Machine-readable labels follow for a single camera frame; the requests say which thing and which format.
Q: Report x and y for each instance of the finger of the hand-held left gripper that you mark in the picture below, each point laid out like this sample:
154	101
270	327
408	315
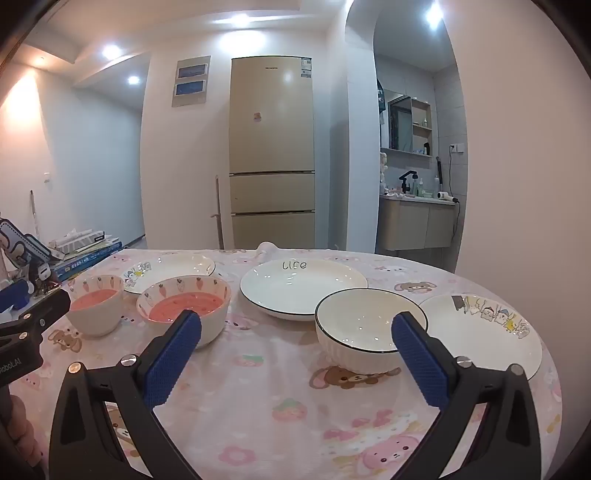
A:
14	295
46	309

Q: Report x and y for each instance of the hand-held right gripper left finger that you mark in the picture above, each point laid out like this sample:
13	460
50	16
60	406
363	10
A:
173	360

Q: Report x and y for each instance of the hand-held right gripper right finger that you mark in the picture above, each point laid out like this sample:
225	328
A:
420	364

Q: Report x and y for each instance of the small pink carrot bowl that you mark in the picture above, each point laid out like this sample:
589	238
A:
94	318

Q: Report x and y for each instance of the large pink carrot bowl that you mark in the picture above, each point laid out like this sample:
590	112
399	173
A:
184	300

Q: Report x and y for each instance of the wide cat print plate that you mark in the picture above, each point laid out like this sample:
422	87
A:
475	332

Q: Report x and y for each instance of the white ribbed bowl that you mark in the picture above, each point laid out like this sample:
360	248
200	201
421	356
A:
355	318

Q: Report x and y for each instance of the small cat print plate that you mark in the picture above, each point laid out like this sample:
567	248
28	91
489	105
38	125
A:
180	267

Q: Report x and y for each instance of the large white lettered plate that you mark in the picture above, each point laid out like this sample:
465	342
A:
300	290

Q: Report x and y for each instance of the person's left hand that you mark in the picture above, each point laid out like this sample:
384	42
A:
21	438

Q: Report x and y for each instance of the stack of books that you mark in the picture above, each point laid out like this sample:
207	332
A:
83	251

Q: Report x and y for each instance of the thin metal pole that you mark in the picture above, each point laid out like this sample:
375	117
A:
33	217

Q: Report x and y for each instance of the pink cartoon printed tablecloth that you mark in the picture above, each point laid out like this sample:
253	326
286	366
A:
258	392

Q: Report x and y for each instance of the beige vanity cabinet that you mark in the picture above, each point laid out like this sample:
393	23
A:
415	224

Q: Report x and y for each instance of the white hair dryer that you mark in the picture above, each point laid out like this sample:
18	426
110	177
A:
445	196

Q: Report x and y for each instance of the green bottle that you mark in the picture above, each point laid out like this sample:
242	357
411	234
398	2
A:
422	188

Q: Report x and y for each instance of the black faucet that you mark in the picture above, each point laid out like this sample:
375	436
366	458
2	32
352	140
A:
406	181

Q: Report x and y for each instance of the beige refrigerator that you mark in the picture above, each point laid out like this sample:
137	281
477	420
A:
272	138

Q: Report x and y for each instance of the ceiling spotlight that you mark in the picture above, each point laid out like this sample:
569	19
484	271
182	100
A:
134	79
434	16
240	19
111	50

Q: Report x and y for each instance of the white wall socket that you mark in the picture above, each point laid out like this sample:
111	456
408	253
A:
455	148

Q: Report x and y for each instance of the mirror wall cabinet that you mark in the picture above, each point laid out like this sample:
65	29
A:
406	120

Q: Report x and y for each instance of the wall panel with blue windows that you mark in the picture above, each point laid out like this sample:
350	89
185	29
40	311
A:
190	82

